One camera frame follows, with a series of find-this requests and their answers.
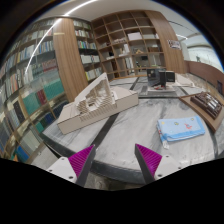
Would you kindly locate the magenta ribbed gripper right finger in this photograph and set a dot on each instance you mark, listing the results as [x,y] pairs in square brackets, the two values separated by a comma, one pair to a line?
[153,165]

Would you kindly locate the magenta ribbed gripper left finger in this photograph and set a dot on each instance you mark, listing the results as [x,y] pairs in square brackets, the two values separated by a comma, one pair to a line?
[76,167]

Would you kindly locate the light blue folded towel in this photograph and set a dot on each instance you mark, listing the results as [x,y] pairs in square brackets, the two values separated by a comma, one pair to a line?
[176,129]

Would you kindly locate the white architectural building model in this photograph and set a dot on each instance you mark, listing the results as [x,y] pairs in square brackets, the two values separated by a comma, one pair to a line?
[96,102]

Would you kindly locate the wooden model base board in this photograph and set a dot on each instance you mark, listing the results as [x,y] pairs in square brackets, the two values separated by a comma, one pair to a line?
[212,123]

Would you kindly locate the dark brown architectural model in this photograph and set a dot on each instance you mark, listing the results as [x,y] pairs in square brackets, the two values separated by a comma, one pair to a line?
[208,103]

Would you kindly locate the flat white site model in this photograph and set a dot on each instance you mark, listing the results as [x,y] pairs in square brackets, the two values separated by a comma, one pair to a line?
[180,80]

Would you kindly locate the glass-fronted bookshelf with books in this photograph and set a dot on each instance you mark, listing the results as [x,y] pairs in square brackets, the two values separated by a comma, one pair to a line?
[48,65]

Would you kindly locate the open wooden shelving unit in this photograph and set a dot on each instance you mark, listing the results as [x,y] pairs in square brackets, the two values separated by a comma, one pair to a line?
[131,42]

